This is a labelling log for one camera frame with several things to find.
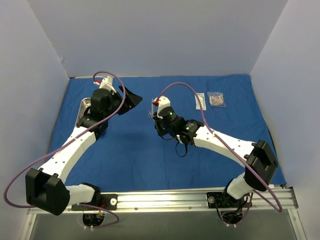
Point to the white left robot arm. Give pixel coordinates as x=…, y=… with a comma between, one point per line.
x=45, y=187

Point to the suture packets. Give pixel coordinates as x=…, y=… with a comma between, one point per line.
x=216, y=99

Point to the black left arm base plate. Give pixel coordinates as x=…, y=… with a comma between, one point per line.
x=105, y=201

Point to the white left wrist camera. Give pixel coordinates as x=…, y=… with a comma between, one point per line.
x=105, y=83

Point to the blue surgical drape cloth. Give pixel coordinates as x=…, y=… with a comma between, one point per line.
x=131, y=156

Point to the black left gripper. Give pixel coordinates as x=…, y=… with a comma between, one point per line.
x=122, y=100

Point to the aluminium front rail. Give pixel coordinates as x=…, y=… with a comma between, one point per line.
x=182, y=200

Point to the metal surgical instrument tray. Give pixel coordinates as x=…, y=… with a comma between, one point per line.
x=84, y=104

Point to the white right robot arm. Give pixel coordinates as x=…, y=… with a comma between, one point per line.
x=257, y=158

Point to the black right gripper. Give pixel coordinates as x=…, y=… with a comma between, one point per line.
x=160, y=127

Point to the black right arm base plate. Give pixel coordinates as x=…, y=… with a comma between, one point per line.
x=223, y=200

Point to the white sterile packet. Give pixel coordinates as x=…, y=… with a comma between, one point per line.
x=200, y=101

